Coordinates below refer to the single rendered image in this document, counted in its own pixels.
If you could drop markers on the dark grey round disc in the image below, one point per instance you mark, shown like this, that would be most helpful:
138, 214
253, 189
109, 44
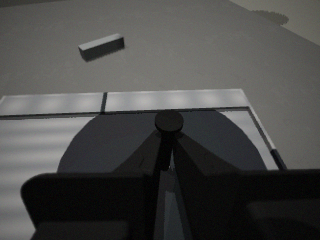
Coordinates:
107, 140

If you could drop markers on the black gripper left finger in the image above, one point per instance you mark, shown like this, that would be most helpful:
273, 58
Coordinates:
129, 193

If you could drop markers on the black headed pin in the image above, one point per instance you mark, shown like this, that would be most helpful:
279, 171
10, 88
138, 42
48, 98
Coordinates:
168, 122

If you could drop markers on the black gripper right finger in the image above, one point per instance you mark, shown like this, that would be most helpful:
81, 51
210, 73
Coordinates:
215, 193

